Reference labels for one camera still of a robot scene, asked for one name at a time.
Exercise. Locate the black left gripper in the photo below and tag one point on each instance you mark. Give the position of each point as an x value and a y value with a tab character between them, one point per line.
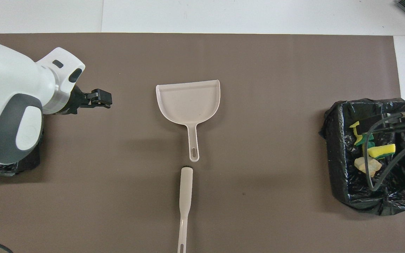
76	100

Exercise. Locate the yellow green sponge piece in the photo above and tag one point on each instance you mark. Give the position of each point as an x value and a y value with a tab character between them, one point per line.
370	144
381	151
358	138

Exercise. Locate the striped orange bread toy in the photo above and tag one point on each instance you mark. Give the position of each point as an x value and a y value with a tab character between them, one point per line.
373	167

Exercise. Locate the beige plastic dustpan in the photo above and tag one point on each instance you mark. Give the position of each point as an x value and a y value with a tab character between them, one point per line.
188	102

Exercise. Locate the beige hand brush black bristles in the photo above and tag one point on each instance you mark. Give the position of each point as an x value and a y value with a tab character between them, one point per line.
185	186

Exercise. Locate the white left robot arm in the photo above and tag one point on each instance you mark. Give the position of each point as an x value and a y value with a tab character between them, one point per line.
9	105

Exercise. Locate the bin with black plastic liner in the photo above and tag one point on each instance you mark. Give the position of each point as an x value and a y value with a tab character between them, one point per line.
26	165
343	182

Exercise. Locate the brown table mat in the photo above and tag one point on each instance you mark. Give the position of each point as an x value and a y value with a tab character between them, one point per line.
258	70

